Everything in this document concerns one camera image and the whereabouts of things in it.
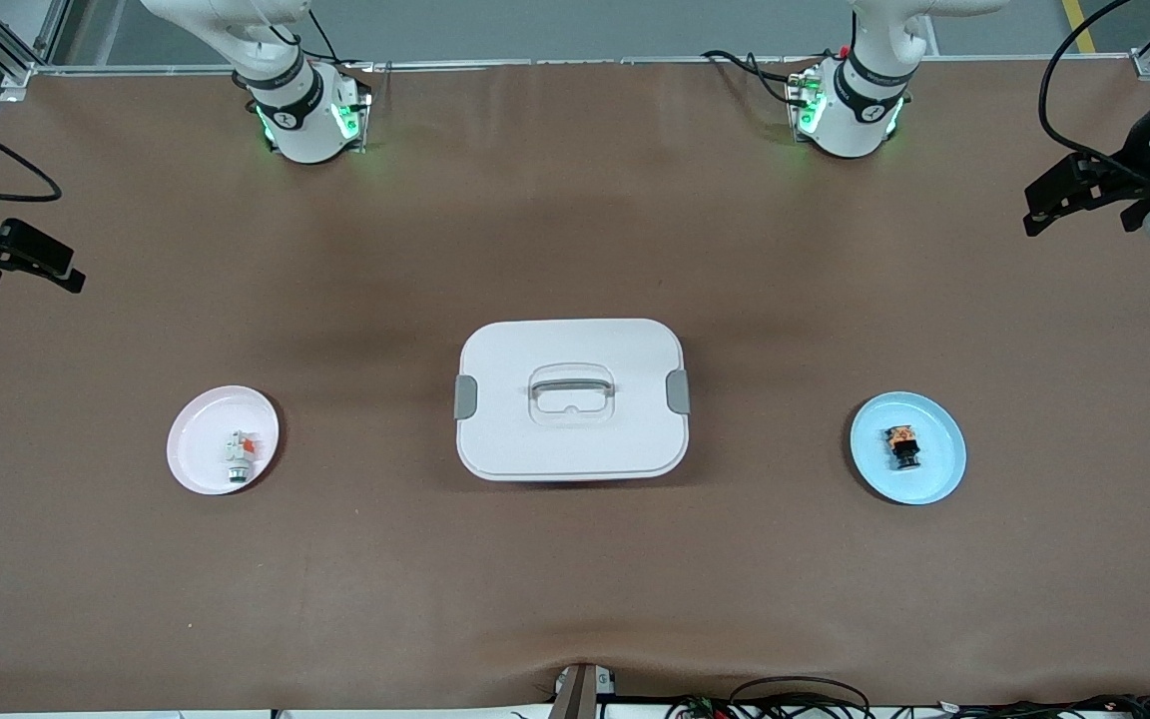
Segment black and orange switch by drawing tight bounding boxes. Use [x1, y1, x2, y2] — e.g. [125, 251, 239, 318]
[884, 424, 921, 472]

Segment pink round plate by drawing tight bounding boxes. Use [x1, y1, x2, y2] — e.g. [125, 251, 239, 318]
[166, 385, 281, 496]

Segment light blue round plate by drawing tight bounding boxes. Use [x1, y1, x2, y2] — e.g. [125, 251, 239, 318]
[850, 390, 967, 505]

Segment white lidded storage box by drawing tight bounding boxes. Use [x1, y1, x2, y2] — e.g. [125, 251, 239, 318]
[455, 319, 692, 483]

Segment brown table mat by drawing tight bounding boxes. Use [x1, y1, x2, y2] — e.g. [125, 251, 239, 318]
[0, 60, 1150, 712]

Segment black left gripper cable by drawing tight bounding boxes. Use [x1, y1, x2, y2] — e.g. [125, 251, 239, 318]
[1038, 0, 1150, 187]

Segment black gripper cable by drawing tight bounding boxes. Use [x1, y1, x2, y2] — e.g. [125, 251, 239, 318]
[0, 100, 64, 205]
[1038, 0, 1150, 187]

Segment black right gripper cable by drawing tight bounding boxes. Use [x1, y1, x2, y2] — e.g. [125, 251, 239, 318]
[0, 100, 64, 205]

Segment white and orange switch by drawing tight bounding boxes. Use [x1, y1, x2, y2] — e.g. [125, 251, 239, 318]
[224, 429, 262, 487]

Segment black arm base cables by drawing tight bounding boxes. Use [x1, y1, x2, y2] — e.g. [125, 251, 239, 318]
[276, 8, 344, 67]
[702, 48, 816, 107]

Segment black cable bundle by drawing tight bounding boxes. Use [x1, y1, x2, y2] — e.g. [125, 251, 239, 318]
[944, 695, 1150, 719]

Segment grey box lid handle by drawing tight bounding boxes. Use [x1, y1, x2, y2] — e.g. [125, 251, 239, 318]
[529, 367, 616, 400]

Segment black looped cable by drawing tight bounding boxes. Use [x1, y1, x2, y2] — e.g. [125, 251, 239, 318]
[730, 676, 873, 719]

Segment metal bracket at table edge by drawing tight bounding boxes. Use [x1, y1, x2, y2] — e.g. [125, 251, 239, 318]
[550, 662, 618, 719]

